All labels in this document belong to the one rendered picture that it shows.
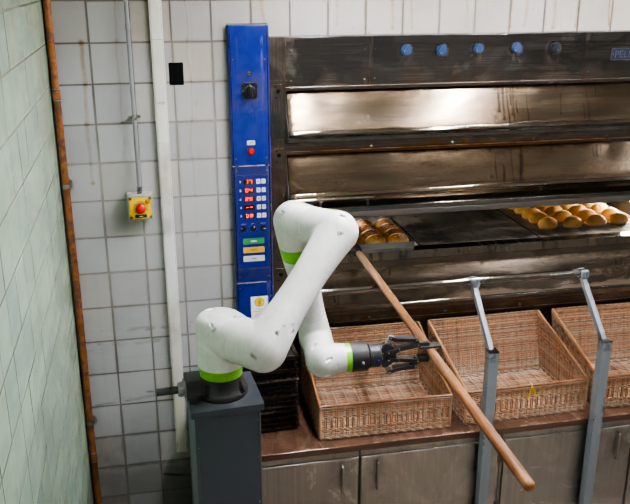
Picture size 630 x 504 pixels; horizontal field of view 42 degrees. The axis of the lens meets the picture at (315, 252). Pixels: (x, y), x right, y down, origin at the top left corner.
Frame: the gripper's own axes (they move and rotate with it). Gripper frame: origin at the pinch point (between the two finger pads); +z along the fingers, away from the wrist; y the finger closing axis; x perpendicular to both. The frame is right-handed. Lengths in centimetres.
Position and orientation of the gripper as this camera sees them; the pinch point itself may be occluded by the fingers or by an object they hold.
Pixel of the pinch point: (429, 350)
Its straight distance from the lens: 265.1
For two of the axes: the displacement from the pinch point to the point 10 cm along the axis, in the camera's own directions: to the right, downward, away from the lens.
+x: 1.9, 3.2, -9.3
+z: 9.8, -0.6, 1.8
